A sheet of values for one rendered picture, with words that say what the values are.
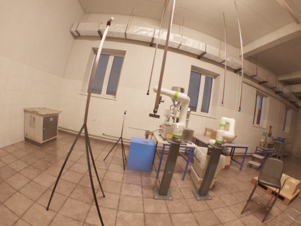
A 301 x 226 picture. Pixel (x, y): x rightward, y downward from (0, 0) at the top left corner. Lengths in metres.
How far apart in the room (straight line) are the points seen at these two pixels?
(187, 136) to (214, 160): 0.80
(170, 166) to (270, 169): 1.68
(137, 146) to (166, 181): 0.96
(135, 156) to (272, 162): 2.51
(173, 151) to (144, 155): 0.96
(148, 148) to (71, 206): 1.75
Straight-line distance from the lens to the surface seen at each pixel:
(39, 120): 3.24
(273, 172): 2.46
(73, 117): 4.53
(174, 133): 1.76
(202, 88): 5.00
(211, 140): 2.37
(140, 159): 2.66
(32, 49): 3.64
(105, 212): 1.74
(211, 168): 2.14
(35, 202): 1.89
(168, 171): 1.91
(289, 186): 3.31
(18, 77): 3.39
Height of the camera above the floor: 1.29
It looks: 2 degrees down
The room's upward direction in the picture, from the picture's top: 10 degrees clockwise
